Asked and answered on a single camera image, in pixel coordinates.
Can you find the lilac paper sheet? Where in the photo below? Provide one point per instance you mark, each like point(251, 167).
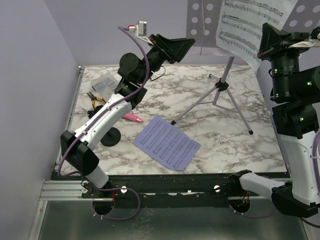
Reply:
point(167, 144)

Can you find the pink toy microphone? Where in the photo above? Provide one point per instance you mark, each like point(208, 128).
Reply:
point(133, 118)

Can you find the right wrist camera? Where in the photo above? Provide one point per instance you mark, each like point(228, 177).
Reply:
point(313, 41)

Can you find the yellow handled pliers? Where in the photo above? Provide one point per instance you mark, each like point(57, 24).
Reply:
point(95, 99)

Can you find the black microphone desk stand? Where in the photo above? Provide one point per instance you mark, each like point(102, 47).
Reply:
point(112, 137)

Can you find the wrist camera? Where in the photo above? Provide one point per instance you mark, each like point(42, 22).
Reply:
point(313, 41)
point(140, 30)

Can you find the clear plastic compartment box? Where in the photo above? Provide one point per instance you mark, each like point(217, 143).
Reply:
point(104, 85)

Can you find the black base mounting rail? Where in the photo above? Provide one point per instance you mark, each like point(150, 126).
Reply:
point(181, 190)

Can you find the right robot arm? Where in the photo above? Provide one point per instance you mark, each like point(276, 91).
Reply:
point(295, 92)

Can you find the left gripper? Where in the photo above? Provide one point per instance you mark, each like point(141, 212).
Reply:
point(171, 50)

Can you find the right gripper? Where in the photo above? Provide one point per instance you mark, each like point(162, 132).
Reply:
point(281, 46)

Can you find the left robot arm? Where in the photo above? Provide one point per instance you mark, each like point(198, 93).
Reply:
point(77, 146)

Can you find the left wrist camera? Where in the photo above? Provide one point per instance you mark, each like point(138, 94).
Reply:
point(140, 30)

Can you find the aluminium extrusion frame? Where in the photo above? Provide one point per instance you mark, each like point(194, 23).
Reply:
point(58, 190)

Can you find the white sheet music page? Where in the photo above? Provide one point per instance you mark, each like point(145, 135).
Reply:
point(240, 25)

